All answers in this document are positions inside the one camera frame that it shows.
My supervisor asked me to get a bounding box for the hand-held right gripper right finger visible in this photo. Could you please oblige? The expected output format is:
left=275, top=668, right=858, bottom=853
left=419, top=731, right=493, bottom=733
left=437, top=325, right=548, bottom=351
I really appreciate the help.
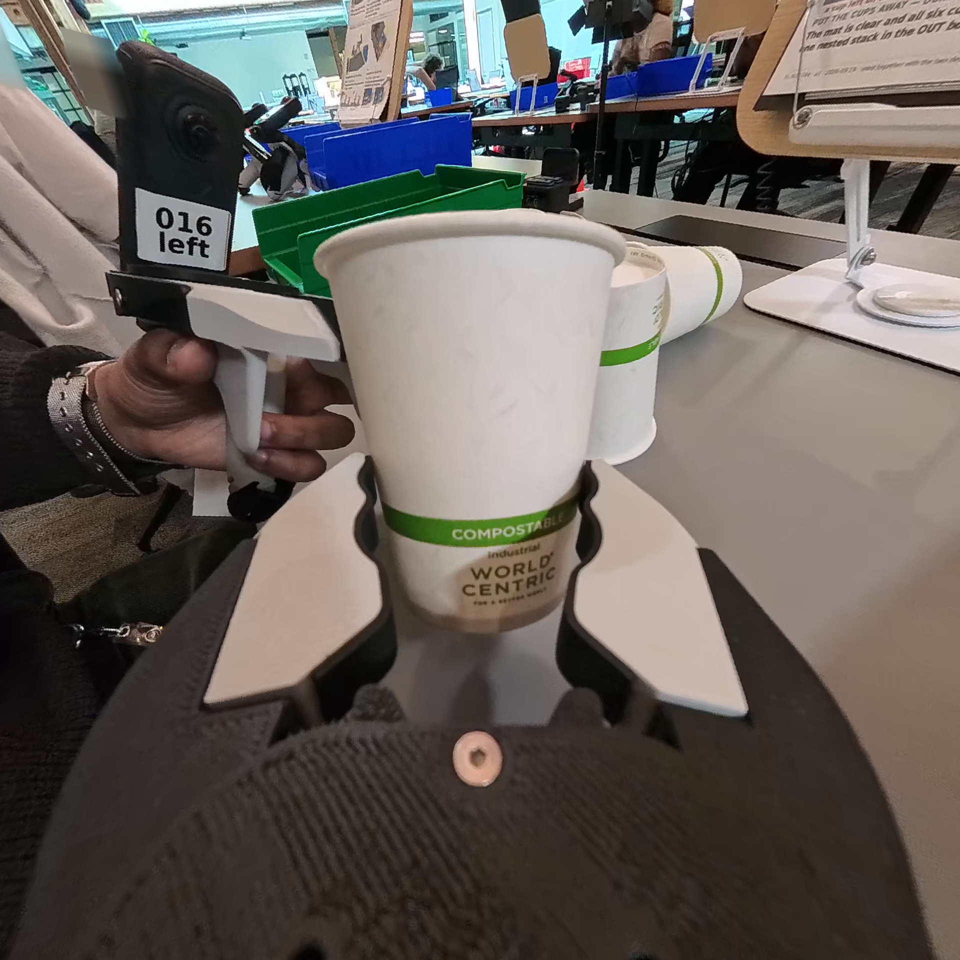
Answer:
left=558, top=461, right=751, bottom=732

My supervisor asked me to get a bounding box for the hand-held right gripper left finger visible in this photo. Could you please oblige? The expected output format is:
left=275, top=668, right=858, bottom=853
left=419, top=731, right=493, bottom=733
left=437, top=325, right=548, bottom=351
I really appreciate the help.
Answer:
left=202, top=453, right=397, bottom=725

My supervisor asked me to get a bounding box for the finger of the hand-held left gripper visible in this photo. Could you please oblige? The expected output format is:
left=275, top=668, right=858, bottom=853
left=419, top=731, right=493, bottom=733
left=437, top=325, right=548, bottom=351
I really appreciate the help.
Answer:
left=183, top=285, right=348, bottom=363

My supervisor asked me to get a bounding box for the green plastic bin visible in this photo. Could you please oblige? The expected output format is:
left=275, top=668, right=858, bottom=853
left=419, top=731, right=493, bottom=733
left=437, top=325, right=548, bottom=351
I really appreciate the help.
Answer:
left=252, top=165, right=526, bottom=297

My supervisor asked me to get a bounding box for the white paper cup green band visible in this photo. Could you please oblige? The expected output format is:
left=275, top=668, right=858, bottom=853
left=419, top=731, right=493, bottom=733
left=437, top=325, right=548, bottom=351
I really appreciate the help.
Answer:
left=660, top=243, right=744, bottom=346
left=313, top=210, right=627, bottom=635
left=585, top=243, right=670, bottom=466

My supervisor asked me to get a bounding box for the person's left forearm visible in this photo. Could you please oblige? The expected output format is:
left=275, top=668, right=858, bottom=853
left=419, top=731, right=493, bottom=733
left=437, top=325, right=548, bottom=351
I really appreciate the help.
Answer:
left=0, top=330, right=114, bottom=511

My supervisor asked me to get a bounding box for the grey desk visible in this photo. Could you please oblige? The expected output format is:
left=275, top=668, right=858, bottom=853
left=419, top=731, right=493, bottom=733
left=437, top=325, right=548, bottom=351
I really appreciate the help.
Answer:
left=375, top=189, right=960, bottom=960

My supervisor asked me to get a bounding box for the person's left hand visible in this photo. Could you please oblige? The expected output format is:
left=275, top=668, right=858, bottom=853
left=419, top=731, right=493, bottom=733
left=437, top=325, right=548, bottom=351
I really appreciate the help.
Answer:
left=93, top=326, right=357, bottom=489

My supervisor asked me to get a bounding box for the spare black gripper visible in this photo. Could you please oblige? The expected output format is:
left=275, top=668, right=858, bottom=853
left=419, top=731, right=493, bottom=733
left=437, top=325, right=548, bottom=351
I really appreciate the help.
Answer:
left=238, top=97, right=309, bottom=202

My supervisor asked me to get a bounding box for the beige jacket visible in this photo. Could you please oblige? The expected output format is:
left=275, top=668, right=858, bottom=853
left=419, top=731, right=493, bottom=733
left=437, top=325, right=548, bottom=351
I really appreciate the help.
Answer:
left=0, top=82, right=125, bottom=354

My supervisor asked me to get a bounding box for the metal clip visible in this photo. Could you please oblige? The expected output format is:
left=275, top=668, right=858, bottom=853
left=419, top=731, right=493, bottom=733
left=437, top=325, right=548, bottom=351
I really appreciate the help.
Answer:
left=71, top=621, right=165, bottom=650

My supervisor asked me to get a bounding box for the silver mesh wristwatch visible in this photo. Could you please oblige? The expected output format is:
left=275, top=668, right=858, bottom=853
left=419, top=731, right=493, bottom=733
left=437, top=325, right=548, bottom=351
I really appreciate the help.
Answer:
left=46, top=360, right=162, bottom=496

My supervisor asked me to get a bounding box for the wooden stand with picture sheet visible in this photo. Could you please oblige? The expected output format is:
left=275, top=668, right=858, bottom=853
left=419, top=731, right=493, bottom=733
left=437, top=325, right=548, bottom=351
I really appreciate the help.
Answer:
left=337, top=0, right=415, bottom=129

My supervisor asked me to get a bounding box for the person's torso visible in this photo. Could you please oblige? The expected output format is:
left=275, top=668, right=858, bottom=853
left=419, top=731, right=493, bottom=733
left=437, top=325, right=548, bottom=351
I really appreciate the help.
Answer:
left=0, top=517, right=256, bottom=939

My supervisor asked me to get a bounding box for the black battery charging case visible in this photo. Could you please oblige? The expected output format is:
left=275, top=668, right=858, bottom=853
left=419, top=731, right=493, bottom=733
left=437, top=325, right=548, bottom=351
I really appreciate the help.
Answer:
left=522, top=147, right=585, bottom=213

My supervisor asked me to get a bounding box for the plain wooden board stand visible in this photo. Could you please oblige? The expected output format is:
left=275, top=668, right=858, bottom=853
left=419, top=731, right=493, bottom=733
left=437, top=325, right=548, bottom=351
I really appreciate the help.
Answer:
left=693, top=0, right=777, bottom=46
left=504, top=15, right=552, bottom=80

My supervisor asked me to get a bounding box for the long wooden edged table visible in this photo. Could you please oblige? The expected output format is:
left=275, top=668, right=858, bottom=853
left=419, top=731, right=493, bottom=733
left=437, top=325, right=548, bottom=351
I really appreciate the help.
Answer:
left=472, top=82, right=744, bottom=189

